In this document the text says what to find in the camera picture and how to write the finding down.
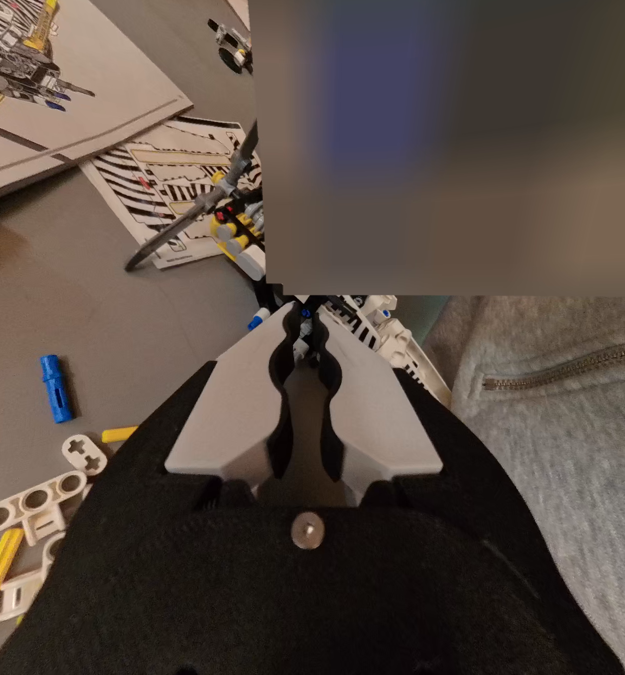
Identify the lego helicopter model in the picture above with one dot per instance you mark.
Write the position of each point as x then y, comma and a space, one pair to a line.
238, 248

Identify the zebra striped sticker sheet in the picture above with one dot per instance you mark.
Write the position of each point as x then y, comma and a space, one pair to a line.
133, 211

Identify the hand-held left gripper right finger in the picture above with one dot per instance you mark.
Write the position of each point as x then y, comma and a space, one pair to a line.
381, 422

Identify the person's grey hoodie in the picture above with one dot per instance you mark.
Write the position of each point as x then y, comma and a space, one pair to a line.
555, 474

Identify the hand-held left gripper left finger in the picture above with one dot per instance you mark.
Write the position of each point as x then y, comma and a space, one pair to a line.
228, 416

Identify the small cluster of lego parts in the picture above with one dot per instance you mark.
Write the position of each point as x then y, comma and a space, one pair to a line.
231, 55

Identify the pile of lego pieces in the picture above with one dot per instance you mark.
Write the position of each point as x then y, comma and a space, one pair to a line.
57, 390

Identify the lego instruction booklet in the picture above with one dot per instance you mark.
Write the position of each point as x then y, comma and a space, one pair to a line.
107, 79

